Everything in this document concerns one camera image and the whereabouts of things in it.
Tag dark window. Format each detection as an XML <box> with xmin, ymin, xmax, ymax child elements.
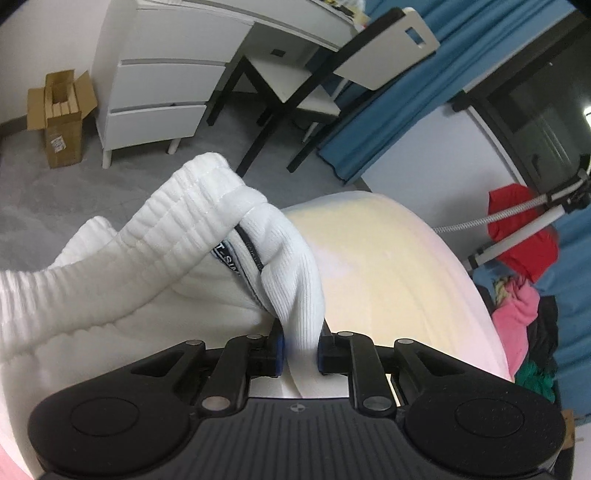
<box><xmin>451</xmin><ymin>25</ymin><xmax>591</xmax><ymax>197</ymax></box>

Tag pink garment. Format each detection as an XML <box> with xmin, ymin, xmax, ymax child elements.
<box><xmin>491</xmin><ymin>276</ymin><xmax>541</xmax><ymax>378</ymax></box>

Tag white dressing desk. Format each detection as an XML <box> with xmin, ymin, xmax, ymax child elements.
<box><xmin>90</xmin><ymin>0</ymin><xmax>366</xmax><ymax>169</ymax></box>

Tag green garment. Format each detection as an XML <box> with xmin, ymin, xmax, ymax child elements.
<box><xmin>514</xmin><ymin>359</ymin><xmax>556</xmax><ymax>403</ymax></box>

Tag bed with pastel sheet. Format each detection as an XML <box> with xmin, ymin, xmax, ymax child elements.
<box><xmin>0</xmin><ymin>190</ymin><xmax>517</xmax><ymax>480</ymax></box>

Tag open cardboard box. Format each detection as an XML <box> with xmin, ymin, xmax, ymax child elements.
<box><xmin>26</xmin><ymin>69</ymin><xmax>99</xmax><ymax>169</ymax></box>

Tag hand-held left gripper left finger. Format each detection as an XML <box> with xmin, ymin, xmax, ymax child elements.
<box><xmin>131</xmin><ymin>332</ymin><xmax>286</xmax><ymax>414</ymax></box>

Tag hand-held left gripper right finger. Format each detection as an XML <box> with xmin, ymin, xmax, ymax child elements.
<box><xmin>316</xmin><ymin>330</ymin><xmax>467</xmax><ymax>413</ymax></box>

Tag white ribbed pants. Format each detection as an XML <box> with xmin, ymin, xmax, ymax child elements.
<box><xmin>0</xmin><ymin>152</ymin><xmax>351</xmax><ymax>480</ymax></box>

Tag white and black chair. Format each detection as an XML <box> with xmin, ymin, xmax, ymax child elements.
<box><xmin>205</xmin><ymin>6</ymin><xmax>441</xmax><ymax>179</ymax></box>

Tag red garment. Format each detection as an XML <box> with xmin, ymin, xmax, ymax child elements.
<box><xmin>487</xmin><ymin>183</ymin><xmax>562</xmax><ymax>284</ymax></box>

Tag garment steamer stand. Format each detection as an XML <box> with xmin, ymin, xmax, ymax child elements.
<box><xmin>433</xmin><ymin>156</ymin><xmax>591</xmax><ymax>271</ymax></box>

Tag brown paper bag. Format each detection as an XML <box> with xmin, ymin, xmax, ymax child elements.
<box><xmin>560</xmin><ymin>408</ymin><xmax>579</xmax><ymax>454</ymax></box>

